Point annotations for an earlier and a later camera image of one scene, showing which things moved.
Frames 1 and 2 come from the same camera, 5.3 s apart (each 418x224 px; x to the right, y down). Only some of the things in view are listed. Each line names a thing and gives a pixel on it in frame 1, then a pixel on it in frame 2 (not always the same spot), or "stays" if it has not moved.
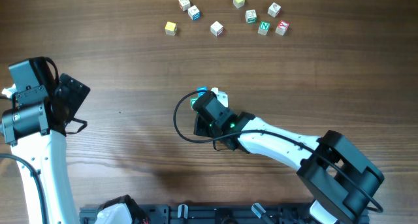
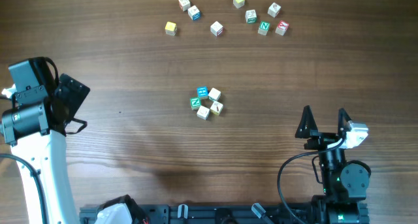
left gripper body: [73, 95] stays
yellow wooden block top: [238, 0] stays
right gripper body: [203, 128] to [322, 140]
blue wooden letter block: [202, 89] stays
